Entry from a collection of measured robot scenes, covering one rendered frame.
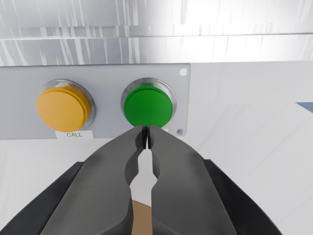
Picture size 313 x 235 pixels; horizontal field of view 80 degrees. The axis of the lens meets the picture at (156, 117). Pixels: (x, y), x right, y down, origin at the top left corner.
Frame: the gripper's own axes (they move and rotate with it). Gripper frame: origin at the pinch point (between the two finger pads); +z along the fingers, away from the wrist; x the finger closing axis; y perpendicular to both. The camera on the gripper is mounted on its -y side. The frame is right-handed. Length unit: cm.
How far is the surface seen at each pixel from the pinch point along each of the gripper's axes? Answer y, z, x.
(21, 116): 1.0, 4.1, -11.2
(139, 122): 1.1, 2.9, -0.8
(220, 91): 2.6, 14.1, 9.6
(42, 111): -0.1, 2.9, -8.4
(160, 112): 0.2, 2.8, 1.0
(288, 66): -0.6, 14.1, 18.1
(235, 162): 15.7, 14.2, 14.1
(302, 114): 6.5, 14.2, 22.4
